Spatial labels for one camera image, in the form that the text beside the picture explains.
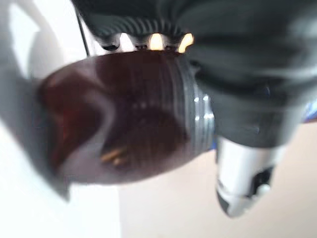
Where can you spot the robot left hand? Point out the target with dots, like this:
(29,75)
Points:
(237,64)

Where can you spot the dark brown drink bottle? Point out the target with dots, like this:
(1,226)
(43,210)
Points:
(123,116)

